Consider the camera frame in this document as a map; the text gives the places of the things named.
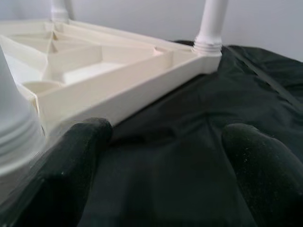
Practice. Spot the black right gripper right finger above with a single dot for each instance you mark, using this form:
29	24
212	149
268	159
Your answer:
267	179

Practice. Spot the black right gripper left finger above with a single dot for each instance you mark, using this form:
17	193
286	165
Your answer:
61	179

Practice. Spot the white plastic table leg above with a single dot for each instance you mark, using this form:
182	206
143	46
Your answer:
58	9
14	118
210	23

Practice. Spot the white plastic table top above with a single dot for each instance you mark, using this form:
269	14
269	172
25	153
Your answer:
118	78

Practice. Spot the black tablecloth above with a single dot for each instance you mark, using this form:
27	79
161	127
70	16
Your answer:
189	118

